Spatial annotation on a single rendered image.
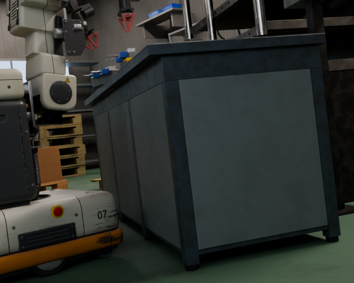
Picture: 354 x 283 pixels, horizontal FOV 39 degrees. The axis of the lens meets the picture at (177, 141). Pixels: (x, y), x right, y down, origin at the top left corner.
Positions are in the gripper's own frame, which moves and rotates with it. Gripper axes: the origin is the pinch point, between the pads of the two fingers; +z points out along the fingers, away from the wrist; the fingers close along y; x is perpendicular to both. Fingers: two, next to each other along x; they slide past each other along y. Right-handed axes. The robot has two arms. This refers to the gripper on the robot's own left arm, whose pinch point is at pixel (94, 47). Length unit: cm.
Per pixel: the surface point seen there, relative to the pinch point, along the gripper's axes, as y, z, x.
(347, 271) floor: -143, 89, 43
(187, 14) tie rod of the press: 54, 17, -116
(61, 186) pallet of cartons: 228, 112, -20
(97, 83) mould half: 7.2, 17.9, 5.3
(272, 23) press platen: -53, 34, -75
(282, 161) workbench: -111, 64, 18
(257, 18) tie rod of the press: -53, 27, -65
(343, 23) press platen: -68, 55, -112
